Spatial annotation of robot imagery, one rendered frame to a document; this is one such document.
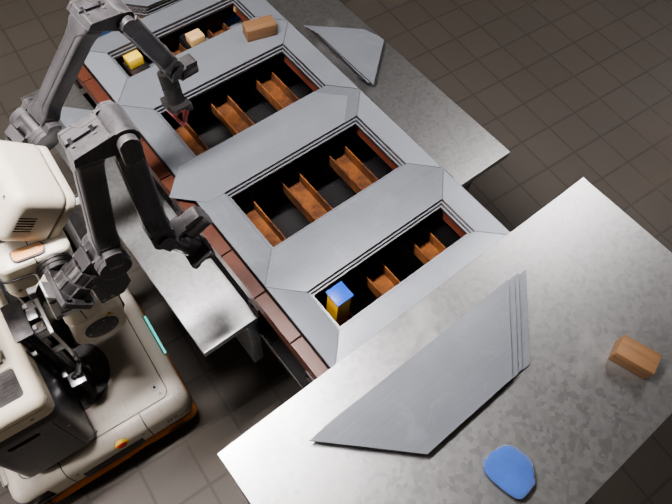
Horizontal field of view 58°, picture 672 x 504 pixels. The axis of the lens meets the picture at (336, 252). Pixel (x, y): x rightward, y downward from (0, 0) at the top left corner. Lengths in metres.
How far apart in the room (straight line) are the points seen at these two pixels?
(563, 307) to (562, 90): 2.22
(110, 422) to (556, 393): 1.52
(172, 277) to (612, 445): 1.37
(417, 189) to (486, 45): 1.96
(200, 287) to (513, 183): 1.82
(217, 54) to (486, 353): 1.50
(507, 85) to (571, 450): 2.49
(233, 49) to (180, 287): 0.94
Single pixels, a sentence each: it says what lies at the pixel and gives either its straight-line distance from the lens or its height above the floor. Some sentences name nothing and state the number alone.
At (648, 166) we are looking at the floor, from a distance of 3.63.
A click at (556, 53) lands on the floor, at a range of 3.98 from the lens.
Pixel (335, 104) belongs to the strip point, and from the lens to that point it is 2.24.
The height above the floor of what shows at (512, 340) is 1.07.
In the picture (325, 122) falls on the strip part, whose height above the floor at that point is 0.84.
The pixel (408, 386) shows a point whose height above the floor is 1.07.
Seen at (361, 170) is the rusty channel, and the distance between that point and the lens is 2.25.
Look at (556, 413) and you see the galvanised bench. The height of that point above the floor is 1.05.
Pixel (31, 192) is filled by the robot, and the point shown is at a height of 1.37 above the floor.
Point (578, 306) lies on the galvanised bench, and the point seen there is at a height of 1.05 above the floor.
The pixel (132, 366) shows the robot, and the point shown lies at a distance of 2.41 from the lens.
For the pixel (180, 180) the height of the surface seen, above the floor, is 0.85.
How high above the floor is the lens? 2.49
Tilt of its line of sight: 61 degrees down
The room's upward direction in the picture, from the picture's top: 6 degrees clockwise
